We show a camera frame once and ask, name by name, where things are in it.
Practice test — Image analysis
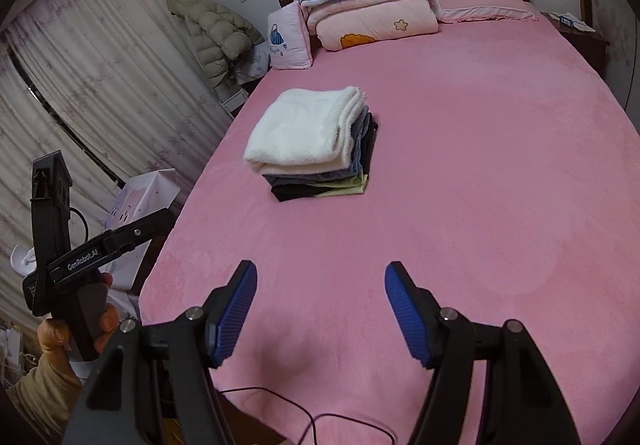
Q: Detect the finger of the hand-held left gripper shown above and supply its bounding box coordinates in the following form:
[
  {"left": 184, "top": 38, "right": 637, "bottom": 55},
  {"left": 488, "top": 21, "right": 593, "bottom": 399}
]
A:
[
  {"left": 101, "top": 208, "right": 176, "bottom": 257},
  {"left": 30, "top": 151, "right": 72, "bottom": 287}
]

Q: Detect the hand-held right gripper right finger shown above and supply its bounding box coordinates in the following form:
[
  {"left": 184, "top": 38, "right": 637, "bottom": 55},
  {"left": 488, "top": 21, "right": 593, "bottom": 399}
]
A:
[{"left": 384, "top": 261, "right": 583, "bottom": 445}]

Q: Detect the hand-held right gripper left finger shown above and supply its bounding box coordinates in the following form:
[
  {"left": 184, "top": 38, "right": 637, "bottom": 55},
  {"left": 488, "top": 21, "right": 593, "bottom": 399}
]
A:
[{"left": 62, "top": 259, "right": 258, "bottom": 445}]

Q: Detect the white fuzzy cardigan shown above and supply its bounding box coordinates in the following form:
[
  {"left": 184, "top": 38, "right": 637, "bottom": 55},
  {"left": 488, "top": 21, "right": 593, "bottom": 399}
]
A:
[{"left": 243, "top": 85, "right": 370, "bottom": 175}]

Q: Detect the person's left forearm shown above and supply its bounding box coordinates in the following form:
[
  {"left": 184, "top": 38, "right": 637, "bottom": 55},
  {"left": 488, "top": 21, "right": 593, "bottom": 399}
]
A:
[{"left": 4, "top": 350, "right": 85, "bottom": 442}]

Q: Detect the person's left hand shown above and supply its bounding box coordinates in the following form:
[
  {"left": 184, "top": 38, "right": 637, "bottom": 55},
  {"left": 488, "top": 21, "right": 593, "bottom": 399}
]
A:
[{"left": 37, "top": 270, "right": 121, "bottom": 367}]

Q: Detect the white storage box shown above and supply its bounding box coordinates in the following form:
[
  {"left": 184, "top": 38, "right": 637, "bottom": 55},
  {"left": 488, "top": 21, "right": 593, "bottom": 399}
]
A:
[{"left": 102, "top": 168, "right": 178, "bottom": 296}]

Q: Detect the folded black garment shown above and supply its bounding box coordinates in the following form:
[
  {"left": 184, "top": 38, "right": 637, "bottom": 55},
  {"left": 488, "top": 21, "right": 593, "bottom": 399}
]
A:
[{"left": 270, "top": 120, "right": 379, "bottom": 202}]

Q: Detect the folded yellow-green garment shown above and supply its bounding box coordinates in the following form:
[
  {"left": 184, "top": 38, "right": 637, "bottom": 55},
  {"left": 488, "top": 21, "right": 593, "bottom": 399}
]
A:
[{"left": 307, "top": 174, "right": 369, "bottom": 198}]

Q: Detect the pink bed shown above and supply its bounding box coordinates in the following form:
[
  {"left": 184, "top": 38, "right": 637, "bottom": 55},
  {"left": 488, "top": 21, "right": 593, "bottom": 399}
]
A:
[{"left": 135, "top": 0, "right": 640, "bottom": 445}]

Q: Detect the white bedside cabinet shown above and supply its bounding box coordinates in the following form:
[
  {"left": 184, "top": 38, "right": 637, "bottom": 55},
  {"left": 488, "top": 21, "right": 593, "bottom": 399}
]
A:
[{"left": 214, "top": 79, "right": 252, "bottom": 119}]

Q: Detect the white floral curtain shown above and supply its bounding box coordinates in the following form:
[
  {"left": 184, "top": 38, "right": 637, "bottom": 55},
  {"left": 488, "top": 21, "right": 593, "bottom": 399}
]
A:
[{"left": 0, "top": 0, "right": 236, "bottom": 326}]

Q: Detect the beige puffer jacket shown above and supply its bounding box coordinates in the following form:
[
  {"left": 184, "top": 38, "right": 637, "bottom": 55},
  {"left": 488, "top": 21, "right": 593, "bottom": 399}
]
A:
[{"left": 166, "top": 0, "right": 266, "bottom": 88}]

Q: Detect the small pink printed pillow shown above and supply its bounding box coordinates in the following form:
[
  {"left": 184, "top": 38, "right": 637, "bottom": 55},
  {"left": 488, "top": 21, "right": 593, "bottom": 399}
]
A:
[{"left": 266, "top": 5, "right": 314, "bottom": 71}]

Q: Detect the wooden nightstand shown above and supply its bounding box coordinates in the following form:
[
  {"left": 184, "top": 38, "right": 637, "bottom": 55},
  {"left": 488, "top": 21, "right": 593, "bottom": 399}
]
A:
[{"left": 542, "top": 11, "right": 612, "bottom": 77}]

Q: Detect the pink ruffled pillow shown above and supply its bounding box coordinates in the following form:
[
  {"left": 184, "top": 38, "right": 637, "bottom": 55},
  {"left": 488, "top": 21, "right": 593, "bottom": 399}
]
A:
[{"left": 429, "top": 0, "right": 541, "bottom": 23}]

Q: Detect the black cable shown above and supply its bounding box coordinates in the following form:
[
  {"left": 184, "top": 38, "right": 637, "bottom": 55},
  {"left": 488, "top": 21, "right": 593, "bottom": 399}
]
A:
[{"left": 219, "top": 387, "right": 397, "bottom": 445}]

